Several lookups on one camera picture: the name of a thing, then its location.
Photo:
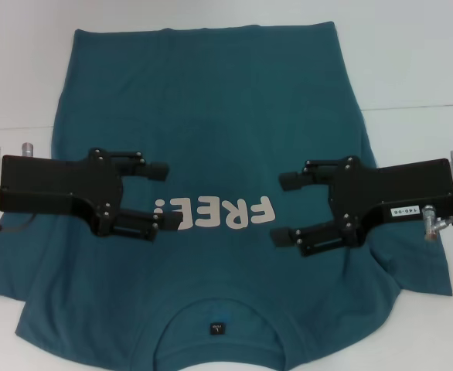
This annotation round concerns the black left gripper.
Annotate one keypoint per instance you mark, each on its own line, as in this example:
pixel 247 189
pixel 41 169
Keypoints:
pixel 56 185

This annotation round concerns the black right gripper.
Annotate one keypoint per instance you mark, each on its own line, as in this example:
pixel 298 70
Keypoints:
pixel 396 189

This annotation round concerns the teal blue printed t-shirt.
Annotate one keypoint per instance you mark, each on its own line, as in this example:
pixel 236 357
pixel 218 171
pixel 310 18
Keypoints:
pixel 211 96

